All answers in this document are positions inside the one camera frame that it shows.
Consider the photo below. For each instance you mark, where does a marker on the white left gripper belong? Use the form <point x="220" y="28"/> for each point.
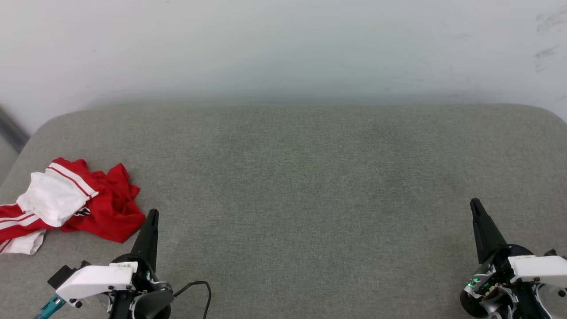
<point x="97" y="279"/>

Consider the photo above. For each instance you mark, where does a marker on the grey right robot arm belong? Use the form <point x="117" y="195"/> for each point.
<point x="522" y="303"/>

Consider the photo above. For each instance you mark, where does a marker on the red and white shirt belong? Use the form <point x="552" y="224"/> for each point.
<point x="110" y="208"/>

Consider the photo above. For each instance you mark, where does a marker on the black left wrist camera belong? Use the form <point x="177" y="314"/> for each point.
<point x="64" y="274"/>

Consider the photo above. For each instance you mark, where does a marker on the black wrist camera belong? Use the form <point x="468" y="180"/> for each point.
<point x="64" y="274"/>
<point x="550" y="253"/>

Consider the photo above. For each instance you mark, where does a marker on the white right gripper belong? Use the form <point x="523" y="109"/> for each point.
<point x="538" y="268"/>

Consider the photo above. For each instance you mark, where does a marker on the grey fabric sofa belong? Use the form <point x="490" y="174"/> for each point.
<point x="288" y="199"/>

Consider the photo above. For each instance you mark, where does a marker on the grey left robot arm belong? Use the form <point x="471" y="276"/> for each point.
<point x="146" y="305"/>

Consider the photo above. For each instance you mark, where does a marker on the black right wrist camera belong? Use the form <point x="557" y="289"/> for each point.
<point x="550" y="253"/>

